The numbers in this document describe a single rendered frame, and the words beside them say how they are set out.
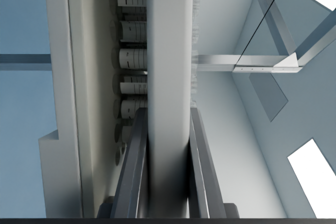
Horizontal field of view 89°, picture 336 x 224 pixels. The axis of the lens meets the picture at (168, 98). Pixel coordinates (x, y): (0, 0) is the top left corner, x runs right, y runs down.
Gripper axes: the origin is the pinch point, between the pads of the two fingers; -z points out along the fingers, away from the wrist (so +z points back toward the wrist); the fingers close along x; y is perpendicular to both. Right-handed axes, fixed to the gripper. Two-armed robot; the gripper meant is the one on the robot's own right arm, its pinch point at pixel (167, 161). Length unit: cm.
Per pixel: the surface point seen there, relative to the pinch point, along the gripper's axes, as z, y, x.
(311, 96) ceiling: -163, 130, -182
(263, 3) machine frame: -118, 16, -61
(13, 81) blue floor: -93, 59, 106
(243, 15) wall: -411, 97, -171
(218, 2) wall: -406, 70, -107
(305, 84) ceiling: -180, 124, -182
